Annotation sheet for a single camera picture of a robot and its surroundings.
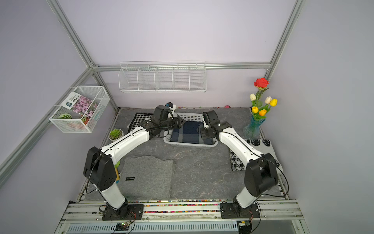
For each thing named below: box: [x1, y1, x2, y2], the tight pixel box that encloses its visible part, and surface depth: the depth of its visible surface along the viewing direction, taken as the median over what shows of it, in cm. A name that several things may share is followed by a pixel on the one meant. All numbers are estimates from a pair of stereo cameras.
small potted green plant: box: [108, 128, 125, 142], surface depth 96 cm
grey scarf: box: [117, 155, 173, 201], surface depth 82 cm
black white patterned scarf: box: [229, 149, 248, 172], surface depth 86 cm
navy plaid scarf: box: [169, 121, 214, 145], surface depth 102 cm
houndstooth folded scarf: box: [127, 112, 154, 133], surface depth 111 cm
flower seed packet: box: [60, 91, 99, 119], surface depth 75 cm
